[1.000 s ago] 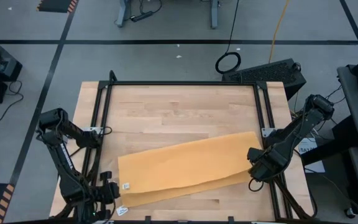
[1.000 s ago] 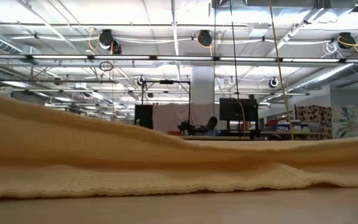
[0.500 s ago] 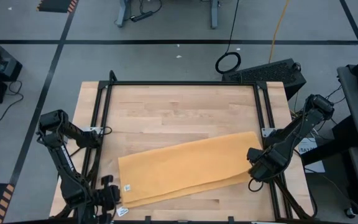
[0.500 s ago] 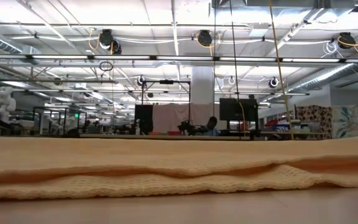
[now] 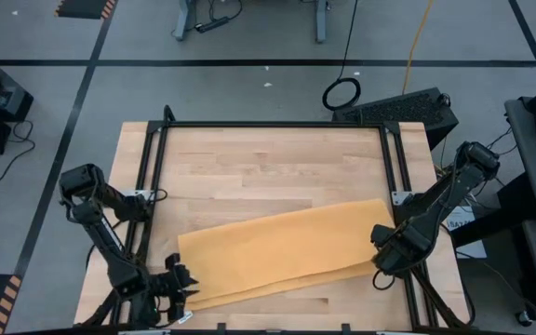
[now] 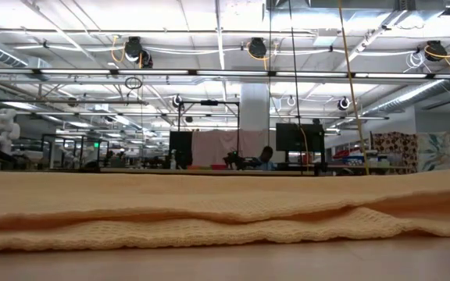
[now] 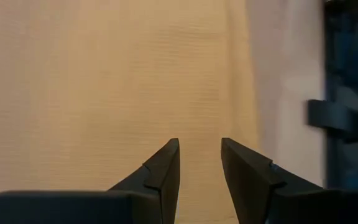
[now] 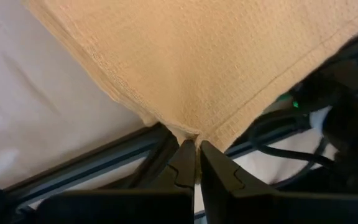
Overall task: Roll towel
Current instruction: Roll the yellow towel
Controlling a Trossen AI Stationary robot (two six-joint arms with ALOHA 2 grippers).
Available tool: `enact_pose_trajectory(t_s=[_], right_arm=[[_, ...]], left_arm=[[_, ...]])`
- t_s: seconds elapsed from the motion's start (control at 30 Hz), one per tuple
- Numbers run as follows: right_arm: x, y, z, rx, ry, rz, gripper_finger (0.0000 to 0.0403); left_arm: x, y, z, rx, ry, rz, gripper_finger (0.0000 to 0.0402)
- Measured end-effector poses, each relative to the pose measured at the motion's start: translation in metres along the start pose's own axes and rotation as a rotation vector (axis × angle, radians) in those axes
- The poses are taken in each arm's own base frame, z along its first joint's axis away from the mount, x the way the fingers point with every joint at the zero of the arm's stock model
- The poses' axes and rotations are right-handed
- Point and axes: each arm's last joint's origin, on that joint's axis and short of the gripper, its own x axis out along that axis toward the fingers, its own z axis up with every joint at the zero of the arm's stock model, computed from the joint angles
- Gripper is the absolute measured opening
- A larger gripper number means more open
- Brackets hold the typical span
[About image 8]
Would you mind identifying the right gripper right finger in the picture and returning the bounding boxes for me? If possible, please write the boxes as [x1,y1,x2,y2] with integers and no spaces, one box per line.
[200,140,358,224]

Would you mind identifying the orange waffle weave towel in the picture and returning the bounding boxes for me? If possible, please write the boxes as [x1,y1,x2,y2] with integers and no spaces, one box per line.
[23,0,358,154]

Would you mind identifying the black metal table frame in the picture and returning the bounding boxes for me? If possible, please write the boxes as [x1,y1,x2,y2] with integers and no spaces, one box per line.
[1,123,310,218]

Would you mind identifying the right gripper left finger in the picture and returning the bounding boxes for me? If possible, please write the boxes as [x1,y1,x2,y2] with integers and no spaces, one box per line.
[37,139,197,224]

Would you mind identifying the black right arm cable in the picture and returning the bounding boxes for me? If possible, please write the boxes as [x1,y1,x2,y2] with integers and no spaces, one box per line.
[249,113,337,189]

